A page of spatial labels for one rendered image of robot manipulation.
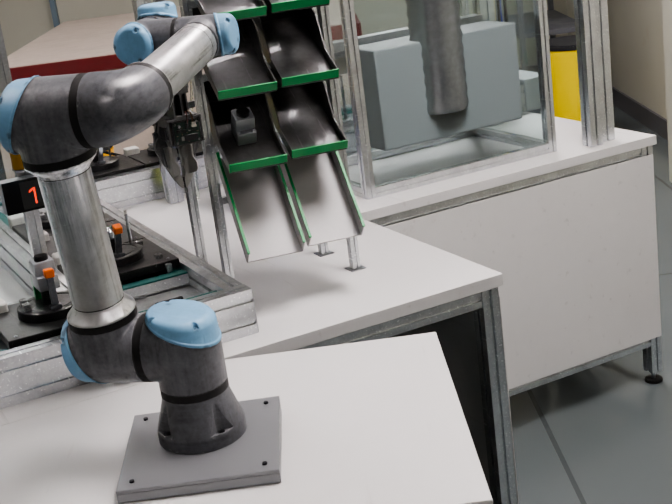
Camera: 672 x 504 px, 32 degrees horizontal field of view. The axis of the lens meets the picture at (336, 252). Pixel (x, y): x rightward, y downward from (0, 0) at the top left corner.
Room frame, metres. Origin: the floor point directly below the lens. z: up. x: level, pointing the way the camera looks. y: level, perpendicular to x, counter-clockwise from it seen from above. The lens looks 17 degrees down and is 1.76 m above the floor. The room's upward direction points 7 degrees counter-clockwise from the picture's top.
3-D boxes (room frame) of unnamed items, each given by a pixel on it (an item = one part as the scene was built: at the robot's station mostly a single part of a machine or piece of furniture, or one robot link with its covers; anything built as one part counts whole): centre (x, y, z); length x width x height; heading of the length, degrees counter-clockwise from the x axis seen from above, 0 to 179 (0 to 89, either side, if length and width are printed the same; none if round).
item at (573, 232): (3.78, -0.42, 0.43); 1.11 x 0.68 x 0.86; 115
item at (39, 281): (2.41, 0.62, 1.06); 0.08 x 0.04 x 0.07; 25
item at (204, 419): (1.87, 0.27, 0.94); 0.15 x 0.15 x 0.10
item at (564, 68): (7.18, -1.59, 0.33); 0.43 x 0.42 x 0.67; 0
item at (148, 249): (2.72, 0.53, 1.01); 0.24 x 0.24 x 0.13; 25
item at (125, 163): (3.82, 0.73, 1.01); 0.24 x 0.24 x 0.13; 25
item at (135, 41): (2.21, 0.29, 1.52); 0.11 x 0.11 x 0.08; 74
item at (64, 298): (2.40, 0.61, 0.98); 0.14 x 0.14 x 0.02
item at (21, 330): (2.40, 0.61, 0.96); 0.24 x 0.24 x 0.02; 25
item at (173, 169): (2.30, 0.29, 1.26); 0.06 x 0.03 x 0.09; 25
